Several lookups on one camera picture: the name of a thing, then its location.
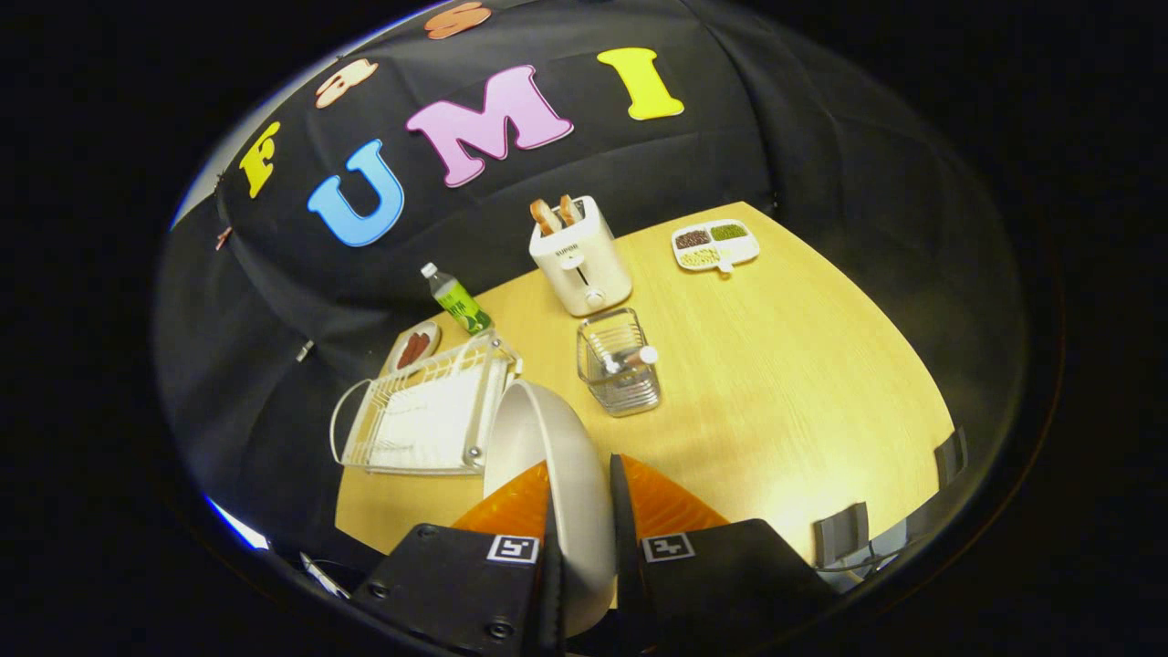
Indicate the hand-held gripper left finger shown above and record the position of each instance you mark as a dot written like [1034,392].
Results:
[553,593]

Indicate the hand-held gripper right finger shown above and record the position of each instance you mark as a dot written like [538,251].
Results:
[625,566]

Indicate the white plate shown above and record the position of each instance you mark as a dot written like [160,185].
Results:
[547,429]

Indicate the small sausage dish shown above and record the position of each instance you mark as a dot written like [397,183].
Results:
[431,333]

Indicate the red sausage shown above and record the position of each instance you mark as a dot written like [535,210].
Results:
[422,344]
[411,353]

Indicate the white toaster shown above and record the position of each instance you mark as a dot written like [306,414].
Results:
[584,269]

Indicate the green label drink bottle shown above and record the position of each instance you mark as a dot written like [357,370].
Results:
[461,306]

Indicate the pile of yellow beans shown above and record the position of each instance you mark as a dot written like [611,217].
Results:
[701,257]

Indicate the bright monitor screen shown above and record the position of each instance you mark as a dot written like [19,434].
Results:
[237,525]

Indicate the pile of dark red beans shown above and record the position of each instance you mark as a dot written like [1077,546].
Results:
[692,239]

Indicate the white divided snack tray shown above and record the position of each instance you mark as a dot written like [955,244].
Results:
[744,248]

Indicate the metal clip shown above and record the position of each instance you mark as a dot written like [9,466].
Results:
[304,350]

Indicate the pile of green beans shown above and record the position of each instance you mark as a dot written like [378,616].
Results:
[727,232]

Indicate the toast slice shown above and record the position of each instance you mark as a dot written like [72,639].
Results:
[570,210]
[546,216]

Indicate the black backdrop cloth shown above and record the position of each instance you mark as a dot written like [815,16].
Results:
[730,155]

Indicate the pink clip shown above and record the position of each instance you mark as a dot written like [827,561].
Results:
[224,237]

